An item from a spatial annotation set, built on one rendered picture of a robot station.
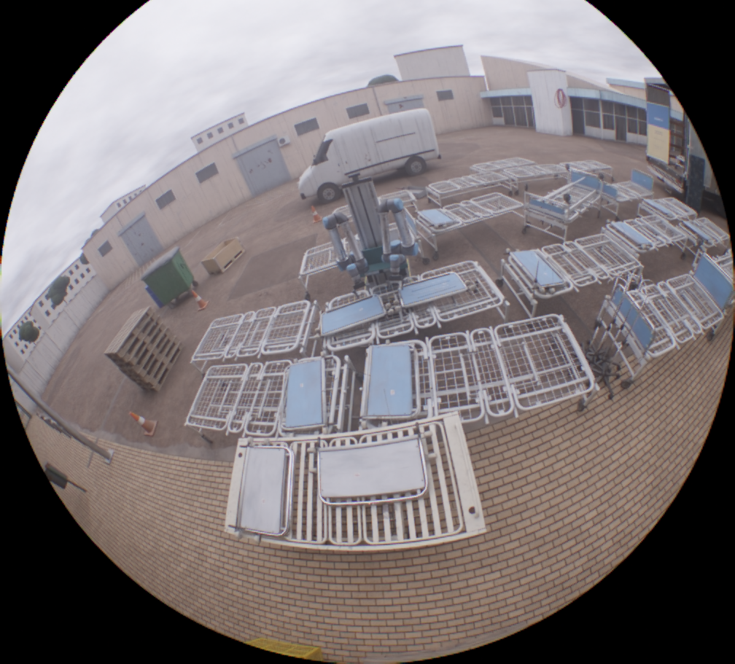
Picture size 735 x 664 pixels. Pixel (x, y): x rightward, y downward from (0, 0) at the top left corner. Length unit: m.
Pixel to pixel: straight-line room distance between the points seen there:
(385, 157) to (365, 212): 6.64
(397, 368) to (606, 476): 2.24
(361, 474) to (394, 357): 1.07
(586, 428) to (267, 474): 2.75
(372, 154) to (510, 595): 10.30
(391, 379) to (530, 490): 1.58
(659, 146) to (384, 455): 11.40
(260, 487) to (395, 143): 9.59
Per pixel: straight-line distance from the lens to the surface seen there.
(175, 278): 7.82
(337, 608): 2.68
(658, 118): 11.30
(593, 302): 3.87
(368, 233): 3.13
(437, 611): 2.51
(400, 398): 2.07
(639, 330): 2.89
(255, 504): 2.16
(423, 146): 9.99
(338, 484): 1.86
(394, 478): 1.76
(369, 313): 2.76
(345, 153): 9.30
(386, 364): 2.25
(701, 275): 4.62
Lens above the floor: 2.36
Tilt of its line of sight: 37 degrees down
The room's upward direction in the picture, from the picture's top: 20 degrees counter-clockwise
